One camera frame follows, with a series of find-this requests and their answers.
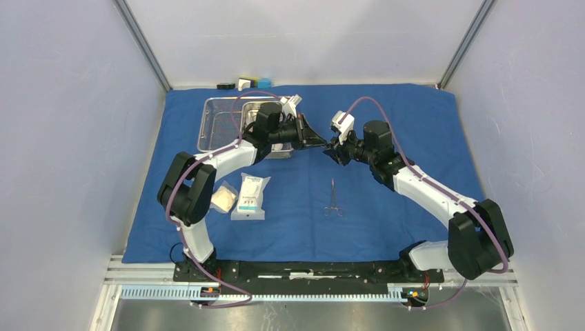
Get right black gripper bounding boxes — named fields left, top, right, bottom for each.
left=322, top=128, right=375, bottom=166

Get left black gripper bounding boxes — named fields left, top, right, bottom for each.
left=269, top=113, right=327, bottom=151

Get steel hemostat forceps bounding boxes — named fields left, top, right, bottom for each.
left=324, top=178, right=344, bottom=217

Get blue surgical wrap cloth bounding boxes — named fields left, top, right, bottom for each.
left=122, top=84, right=484, bottom=263

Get white sterile packet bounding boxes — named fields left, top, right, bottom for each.
left=230, top=172, right=271, bottom=221

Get metal mesh tray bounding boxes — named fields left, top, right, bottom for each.
left=197, top=96, right=278, bottom=152

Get beige gauze packet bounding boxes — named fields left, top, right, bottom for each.
left=210, top=181, right=239, bottom=214

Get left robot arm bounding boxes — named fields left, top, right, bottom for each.
left=157, top=102, right=327, bottom=281

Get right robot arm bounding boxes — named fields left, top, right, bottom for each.
left=325, top=115, right=514, bottom=281

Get cyan blue block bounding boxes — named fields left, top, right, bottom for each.
left=256, top=78, right=272, bottom=89

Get white and yellow block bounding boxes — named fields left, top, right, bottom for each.
left=237, top=77, right=259, bottom=91

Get small black block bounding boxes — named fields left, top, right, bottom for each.
left=216, top=83, right=236, bottom=90

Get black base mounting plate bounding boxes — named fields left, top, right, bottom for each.
left=172, top=259, right=445, bottom=297

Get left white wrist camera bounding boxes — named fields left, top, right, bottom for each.
left=279, top=94, right=302, bottom=119

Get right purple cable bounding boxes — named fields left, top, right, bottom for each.
left=340, top=96, right=510, bottom=312

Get purple cable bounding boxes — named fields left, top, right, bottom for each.
left=164, top=90, right=296, bottom=310
left=340, top=96, right=510, bottom=312

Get slotted cable duct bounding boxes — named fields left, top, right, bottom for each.
left=119, top=285, right=423, bottom=303

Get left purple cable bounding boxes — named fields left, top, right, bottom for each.
left=164, top=90, right=296, bottom=310

